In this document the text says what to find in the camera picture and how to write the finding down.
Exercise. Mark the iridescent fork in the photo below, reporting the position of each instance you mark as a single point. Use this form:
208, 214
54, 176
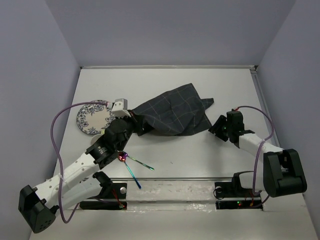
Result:
140, 162

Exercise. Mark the aluminium rail edge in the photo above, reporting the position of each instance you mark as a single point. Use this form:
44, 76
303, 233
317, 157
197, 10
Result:
217, 179
262, 101

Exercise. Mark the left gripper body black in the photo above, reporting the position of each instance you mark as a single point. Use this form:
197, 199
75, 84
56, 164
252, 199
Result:
130, 128

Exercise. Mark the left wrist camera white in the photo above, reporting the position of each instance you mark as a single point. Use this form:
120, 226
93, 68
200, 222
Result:
120, 108

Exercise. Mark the blue floral plate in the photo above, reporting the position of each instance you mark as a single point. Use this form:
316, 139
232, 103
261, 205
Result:
93, 119

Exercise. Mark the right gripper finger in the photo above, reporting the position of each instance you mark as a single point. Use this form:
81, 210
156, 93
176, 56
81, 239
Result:
221, 121
219, 132

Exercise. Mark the dark checked cloth napkin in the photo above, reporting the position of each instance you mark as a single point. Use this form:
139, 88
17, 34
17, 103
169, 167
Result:
177, 112

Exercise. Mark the aluminium rail right edge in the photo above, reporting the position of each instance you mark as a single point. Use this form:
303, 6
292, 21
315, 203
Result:
262, 101

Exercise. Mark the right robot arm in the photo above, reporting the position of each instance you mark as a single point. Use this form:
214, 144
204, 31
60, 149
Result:
276, 171

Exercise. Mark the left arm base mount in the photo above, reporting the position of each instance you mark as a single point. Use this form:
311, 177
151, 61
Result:
111, 195

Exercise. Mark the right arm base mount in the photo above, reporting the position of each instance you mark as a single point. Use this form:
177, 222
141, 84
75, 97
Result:
230, 195

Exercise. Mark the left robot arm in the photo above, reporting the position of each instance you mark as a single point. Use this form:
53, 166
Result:
84, 178

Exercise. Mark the pale yellow paper cup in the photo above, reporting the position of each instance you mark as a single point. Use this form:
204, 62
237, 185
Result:
95, 138

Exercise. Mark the iridescent spoon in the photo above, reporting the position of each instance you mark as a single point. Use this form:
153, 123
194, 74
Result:
132, 175

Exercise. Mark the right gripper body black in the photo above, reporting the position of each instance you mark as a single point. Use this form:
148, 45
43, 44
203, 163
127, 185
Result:
229, 129

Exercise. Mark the aluminium rail front edge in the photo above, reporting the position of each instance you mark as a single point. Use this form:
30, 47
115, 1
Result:
217, 179

